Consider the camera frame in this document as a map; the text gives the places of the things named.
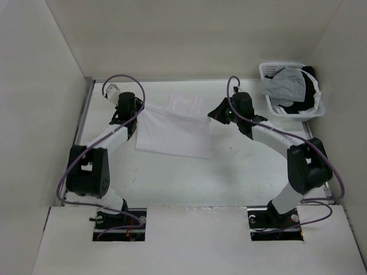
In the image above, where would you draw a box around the purple cable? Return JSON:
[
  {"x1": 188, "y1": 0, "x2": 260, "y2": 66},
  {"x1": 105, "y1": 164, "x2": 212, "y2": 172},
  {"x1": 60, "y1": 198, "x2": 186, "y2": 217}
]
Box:
[
  {"x1": 227, "y1": 76, "x2": 346, "y2": 233},
  {"x1": 56, "y1": 74, "x2": 147, "y2": 240}
]

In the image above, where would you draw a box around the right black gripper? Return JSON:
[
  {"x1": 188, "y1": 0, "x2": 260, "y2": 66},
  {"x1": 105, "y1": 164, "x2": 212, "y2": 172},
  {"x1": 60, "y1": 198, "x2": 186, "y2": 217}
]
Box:
[{"x1": 208, "y1": 97, "x2": 241, "y2": 125}]

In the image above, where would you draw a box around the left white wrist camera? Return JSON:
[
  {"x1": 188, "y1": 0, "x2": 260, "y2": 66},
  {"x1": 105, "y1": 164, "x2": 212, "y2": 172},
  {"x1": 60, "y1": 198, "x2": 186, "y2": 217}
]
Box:
[{"x1": 105, "y1": 84, "x2": 120, "y2": 105}]

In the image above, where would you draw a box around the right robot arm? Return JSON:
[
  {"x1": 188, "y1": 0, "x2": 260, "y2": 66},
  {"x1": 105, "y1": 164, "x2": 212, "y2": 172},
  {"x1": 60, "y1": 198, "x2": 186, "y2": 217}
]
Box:
[{"x1": 208, "y1": 92, "x2": 333, "y2": 227}]

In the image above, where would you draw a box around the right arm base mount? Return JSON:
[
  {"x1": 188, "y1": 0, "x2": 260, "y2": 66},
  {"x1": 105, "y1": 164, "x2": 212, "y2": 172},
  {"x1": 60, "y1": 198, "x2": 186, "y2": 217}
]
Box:
[{"x1": 247, "y1": 208, "x2": 303, "y2": 241}]

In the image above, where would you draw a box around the white garment in basket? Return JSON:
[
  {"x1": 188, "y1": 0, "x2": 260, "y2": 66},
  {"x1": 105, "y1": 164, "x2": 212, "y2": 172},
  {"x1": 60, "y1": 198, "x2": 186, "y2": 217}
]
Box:
[{"x1": 273, "y1": 66, "x2": 322, "y2": 115}]

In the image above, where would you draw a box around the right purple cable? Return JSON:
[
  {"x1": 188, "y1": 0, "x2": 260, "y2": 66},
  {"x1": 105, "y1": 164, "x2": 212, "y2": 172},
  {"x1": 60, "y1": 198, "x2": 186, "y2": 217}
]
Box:
[{"x1": 227, "y1": 76, "x2": 346, "y2": 233}]

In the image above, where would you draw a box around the white plastic laundry basket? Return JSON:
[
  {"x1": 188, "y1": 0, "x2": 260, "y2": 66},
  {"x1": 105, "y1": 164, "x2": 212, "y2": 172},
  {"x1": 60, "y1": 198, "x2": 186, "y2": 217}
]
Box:
[{"x1": 259, "y1": 61, "x2": 326, "y2": 122}]

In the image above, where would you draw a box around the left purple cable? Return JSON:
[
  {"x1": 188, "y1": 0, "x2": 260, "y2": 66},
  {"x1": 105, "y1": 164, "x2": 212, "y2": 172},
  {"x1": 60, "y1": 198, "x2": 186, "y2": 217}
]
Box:
[{"x1": 56, "y1": 74, "x2": 147, "y2": 240}]

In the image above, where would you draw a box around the white tank top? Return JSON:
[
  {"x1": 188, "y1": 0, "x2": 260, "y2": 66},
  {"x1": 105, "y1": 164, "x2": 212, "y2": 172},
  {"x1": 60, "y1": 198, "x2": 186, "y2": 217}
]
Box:
[{"x1": 135, "y1": 95, "x2": 212, "y2": 159}]

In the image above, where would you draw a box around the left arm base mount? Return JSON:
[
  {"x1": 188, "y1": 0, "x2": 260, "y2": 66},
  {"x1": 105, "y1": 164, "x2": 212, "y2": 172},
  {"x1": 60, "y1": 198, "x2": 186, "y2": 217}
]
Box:
[{"x1": 89, "y1": 208, "x2": 147, "y2": 242}]

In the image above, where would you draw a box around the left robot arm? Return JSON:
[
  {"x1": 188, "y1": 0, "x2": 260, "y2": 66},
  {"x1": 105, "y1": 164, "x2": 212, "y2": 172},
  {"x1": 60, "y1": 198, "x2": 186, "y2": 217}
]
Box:
[{"x1": 64, "y1": 92, "x2": 143, "y2": 229}]

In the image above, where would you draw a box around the black tank top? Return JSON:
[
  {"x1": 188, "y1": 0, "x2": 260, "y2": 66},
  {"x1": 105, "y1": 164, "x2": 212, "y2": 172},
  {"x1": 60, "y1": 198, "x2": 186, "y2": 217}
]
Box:
[{"x1": 283, "y1": 72, "x2": 315, "y2": 114}]

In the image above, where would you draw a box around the grey tank top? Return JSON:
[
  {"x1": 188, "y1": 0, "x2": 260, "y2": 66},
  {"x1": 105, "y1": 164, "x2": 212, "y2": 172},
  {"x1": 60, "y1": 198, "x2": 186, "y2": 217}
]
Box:
[{"x1": 261, "y1": 66, "x2": 306, "y2": 102}]

